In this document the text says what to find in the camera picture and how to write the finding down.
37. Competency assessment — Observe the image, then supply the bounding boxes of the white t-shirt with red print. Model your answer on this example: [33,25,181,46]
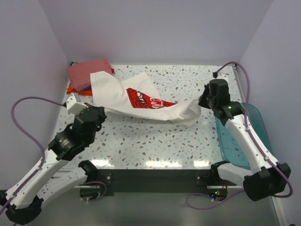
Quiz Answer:
[90,71,201,127]

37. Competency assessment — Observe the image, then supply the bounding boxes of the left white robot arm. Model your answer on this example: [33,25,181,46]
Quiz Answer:
[0,105,107,226]

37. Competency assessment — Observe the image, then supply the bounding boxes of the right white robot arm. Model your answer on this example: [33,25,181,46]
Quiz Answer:
[198,79,293,201]

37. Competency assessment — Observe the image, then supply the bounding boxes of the orange folded t-shirt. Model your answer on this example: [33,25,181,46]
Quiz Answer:
[66,84,93,97]

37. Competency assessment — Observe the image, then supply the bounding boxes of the blue folded t-shirt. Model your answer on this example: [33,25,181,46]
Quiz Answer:
[79,85,91,92]

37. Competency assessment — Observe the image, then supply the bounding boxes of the pink folded t-shirt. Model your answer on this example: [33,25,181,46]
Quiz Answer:
[66,58,112,91]

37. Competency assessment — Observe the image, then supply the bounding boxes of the teal translucent plastic bin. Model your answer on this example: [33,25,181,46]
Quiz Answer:
[215,104,279,171]

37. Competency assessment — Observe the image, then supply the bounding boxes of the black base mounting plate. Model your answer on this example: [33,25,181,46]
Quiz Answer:
[72,168,238,202]

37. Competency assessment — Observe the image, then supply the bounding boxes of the aluminium frame rail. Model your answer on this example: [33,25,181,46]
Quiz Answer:
[54,168,257,189]

